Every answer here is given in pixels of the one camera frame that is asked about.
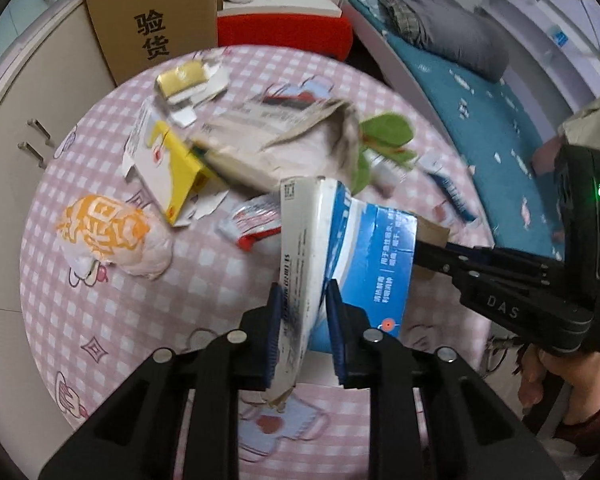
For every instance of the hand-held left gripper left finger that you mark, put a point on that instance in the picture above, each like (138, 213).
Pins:
(274, 320)

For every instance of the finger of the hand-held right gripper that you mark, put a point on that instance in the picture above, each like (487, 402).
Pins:
(520, 265)
(440, 257)

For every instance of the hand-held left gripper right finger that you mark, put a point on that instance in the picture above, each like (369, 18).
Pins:
(334, 330)

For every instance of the blue white carton box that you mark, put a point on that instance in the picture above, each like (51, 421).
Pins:
(370, 260)

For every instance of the yellow white carton box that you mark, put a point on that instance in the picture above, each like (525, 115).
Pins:
(180, 170)

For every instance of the person's right hand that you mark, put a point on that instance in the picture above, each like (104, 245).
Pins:
(595, 390)

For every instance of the blue white tube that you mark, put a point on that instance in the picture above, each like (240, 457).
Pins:
(455, 197)

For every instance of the pink cloth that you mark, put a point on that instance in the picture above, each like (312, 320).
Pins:
(547, 157)

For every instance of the red white sachet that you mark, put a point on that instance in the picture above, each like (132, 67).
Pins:
(252, 217)

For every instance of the beige pillow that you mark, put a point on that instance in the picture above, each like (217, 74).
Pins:
(592, 117)

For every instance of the white paper scraps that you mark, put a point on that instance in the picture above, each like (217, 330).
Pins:
(211, 204)

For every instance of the green plush leaf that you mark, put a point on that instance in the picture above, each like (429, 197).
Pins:
(387, 130)

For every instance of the blue patterned bed sheet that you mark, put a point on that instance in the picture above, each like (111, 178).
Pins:
(480, 120)

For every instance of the crumpled brown paper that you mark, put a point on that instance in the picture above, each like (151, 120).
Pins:
(330, 130)

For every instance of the orange printed plastic bag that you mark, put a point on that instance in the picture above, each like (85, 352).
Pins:
(110, 235)

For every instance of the blue sticker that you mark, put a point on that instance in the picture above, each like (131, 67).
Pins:
(560, 38)

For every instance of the white blue red packet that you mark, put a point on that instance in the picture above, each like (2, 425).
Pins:
(290, 102)

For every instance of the white torn cardboard piece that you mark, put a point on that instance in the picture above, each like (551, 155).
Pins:
(182, 114)

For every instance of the plaid pillow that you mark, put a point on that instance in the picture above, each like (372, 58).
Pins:
(402, 15)

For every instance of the olive gold carton box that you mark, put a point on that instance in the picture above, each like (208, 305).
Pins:
(185, 77)

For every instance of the red ottoman with white top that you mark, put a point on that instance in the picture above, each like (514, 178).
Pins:
(280, 35)

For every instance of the tall brown cardboard box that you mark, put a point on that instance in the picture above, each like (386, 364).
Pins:
(150, 20)

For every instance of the beige cabinet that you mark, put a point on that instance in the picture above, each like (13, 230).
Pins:
(40, 75)

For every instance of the pale bed frame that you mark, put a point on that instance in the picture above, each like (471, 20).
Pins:
(370, 45)

